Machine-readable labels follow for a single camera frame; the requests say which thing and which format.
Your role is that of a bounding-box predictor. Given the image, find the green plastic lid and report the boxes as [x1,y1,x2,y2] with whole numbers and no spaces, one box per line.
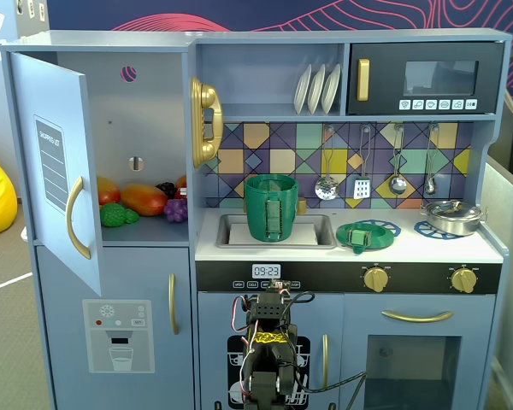
[335,220,397,256]

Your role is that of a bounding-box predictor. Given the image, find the green plastic recipient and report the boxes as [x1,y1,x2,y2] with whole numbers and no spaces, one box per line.
[244,173,300,243]

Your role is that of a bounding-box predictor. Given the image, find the steel pot lid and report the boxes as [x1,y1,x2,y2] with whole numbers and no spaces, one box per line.
[425,200,482,220]

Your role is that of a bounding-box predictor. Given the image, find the steel skimmer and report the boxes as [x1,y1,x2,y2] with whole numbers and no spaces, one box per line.
[315,124,339,201]

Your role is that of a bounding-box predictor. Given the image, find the grey toy sink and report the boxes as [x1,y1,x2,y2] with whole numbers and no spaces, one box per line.
[215,213,338,250]

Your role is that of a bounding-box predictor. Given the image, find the purple toy grapes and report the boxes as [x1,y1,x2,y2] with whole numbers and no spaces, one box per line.
[163,198,188,223]

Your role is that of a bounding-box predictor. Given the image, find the steel slotted spatula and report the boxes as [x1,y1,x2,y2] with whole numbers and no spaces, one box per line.
[352,124,373,201]

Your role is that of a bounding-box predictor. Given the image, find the large orange toy mango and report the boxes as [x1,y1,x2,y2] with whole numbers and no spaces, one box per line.
[120,183,169,217]

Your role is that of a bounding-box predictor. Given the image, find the gold toy telephone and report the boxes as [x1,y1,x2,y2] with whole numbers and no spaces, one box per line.
[191,75,225,168]

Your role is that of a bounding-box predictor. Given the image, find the white toy plate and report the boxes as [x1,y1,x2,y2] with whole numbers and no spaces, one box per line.
[307,63,327,115]
[321,62,342,114]
[293,63,313,115]

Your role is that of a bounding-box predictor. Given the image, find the blue toy kitchen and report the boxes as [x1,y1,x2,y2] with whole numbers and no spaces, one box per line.
[0,27,513,410]

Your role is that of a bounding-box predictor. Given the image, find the gold stove knob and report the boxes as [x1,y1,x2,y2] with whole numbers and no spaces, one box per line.
[363,265,390,294]
[450,266,480,295]

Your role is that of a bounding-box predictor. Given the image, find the steel ladle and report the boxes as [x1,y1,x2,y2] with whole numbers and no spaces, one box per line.
[387,123,408,195]

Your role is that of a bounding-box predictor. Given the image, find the green toy fruit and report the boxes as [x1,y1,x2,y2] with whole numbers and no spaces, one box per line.
[100,202,141,228]

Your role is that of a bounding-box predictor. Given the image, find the small red orange toy mango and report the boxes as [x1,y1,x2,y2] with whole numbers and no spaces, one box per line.
[96,175,122,206]

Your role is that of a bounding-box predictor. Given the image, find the steel spoon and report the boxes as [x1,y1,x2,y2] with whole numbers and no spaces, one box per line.
[423,122,439,196]

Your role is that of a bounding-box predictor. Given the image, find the steel toy pot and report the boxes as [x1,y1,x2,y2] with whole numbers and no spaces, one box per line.
[419,201,488,237]

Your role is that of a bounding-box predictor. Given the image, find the blue fridge door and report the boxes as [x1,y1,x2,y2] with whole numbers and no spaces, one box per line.
[9,51,103,296]

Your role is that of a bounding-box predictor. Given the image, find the grey partition panel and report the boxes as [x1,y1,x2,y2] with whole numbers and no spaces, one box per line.
[481,161,513,410]

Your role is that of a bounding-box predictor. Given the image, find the black toy microwave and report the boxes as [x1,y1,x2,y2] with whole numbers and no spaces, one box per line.
[345,41,505,115]

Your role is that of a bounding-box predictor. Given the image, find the small wrist camera board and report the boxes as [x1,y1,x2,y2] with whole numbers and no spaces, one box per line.
[267,278,292,296]

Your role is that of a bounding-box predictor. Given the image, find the gold freezer handle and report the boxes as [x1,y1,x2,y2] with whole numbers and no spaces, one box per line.
[168,272,180,336]

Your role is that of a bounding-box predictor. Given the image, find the gold microwave handle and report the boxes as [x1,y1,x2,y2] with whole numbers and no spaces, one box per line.
[357,58,371,103]

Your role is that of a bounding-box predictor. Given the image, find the gold dishwasher handle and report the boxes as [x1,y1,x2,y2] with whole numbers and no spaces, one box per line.
[321,333,330,393]

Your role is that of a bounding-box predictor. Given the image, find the gold fridge door handle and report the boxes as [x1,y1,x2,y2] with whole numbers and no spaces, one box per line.
[65,175,92,261]

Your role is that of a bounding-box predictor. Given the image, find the black camera cable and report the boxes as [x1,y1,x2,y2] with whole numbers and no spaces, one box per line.
[281,290,369,410]

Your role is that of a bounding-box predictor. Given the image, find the gold oven handle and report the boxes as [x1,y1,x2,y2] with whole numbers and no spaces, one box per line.
[380,309,455,324]

